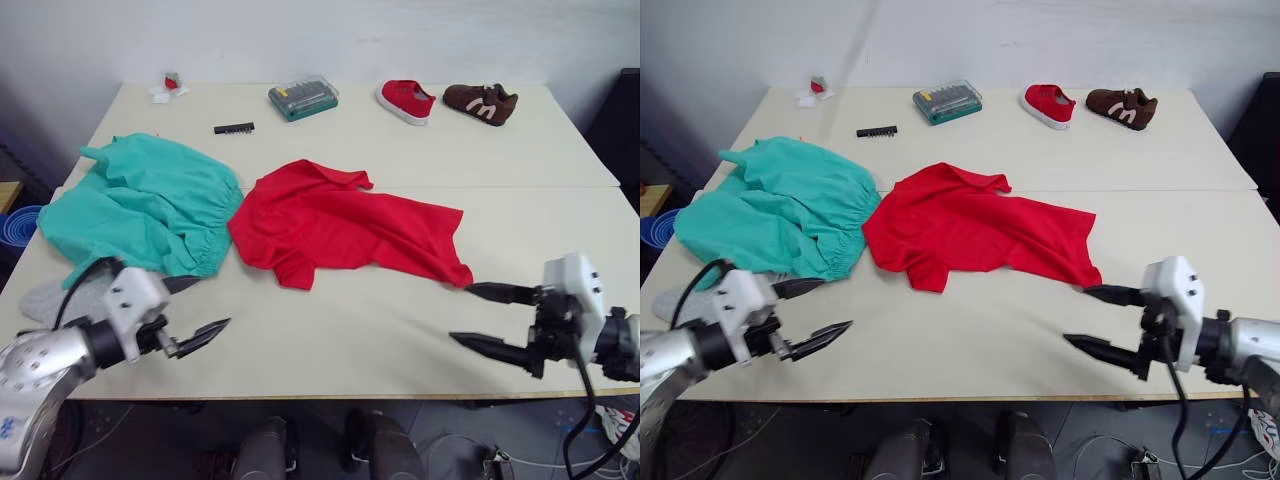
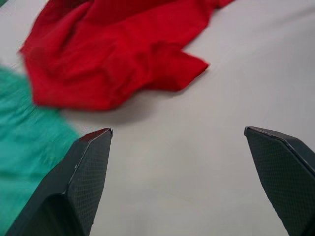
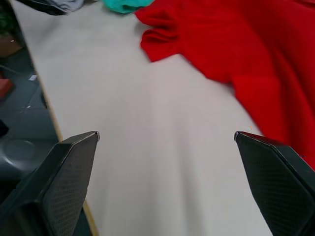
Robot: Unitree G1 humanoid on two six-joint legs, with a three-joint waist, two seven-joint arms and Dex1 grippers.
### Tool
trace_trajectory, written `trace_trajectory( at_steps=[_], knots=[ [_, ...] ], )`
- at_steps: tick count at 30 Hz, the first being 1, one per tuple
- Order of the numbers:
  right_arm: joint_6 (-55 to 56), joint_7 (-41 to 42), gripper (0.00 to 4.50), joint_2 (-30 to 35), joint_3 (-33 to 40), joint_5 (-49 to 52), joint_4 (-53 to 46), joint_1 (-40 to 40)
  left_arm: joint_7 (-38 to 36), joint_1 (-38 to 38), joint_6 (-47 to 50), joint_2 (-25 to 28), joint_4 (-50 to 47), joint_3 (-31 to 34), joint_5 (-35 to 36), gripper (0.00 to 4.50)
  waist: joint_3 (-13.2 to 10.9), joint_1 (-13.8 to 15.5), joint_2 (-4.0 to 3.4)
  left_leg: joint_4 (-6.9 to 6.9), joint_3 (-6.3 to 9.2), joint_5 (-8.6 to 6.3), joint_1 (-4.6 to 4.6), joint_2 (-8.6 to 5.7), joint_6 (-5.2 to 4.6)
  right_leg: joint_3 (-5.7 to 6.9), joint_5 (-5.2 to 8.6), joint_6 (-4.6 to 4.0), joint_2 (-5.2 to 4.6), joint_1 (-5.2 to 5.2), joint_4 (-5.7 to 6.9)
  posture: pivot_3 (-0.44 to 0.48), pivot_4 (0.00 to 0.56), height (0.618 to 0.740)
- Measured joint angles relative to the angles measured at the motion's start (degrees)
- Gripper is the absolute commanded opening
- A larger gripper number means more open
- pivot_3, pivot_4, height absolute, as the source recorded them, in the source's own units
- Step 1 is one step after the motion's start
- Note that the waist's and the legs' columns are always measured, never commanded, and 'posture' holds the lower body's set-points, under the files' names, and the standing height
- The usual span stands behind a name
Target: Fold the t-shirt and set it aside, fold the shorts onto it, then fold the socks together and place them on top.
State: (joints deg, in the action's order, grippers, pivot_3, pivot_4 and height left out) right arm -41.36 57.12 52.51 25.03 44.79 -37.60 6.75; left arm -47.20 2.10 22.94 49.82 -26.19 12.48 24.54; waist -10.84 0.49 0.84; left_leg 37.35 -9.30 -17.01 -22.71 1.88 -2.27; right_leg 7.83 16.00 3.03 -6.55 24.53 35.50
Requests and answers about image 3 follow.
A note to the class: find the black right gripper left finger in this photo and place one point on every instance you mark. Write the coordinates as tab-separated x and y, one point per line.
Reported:
61	186

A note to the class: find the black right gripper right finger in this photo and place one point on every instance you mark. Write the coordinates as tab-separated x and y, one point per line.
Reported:
278	186

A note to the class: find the red t-shirt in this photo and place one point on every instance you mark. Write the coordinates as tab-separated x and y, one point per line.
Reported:
246	37

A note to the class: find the green shorts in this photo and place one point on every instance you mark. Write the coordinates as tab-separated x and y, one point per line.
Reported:
123	6

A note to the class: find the grey rounded plastic base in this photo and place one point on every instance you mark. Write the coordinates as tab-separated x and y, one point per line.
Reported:
14	157

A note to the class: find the white paper scrap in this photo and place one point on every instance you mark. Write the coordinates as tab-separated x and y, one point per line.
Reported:
32	78

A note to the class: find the red box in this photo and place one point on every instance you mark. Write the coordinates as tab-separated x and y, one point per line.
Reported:
5	87

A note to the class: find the brown cardboard box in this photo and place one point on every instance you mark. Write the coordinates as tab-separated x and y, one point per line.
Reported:
9	46

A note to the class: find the green plant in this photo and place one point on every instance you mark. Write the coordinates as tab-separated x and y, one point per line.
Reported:
6	22

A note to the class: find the grey sock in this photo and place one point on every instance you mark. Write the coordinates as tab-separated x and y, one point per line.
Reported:
66	5

